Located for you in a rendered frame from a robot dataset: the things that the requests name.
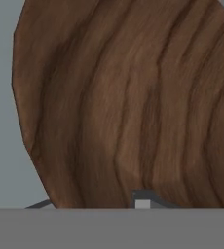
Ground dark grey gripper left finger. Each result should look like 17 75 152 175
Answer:
24 199 56 210

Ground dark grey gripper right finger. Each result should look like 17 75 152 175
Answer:
131 190 182 210

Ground brown wooden bowl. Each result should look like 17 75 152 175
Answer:
11 0 224 209

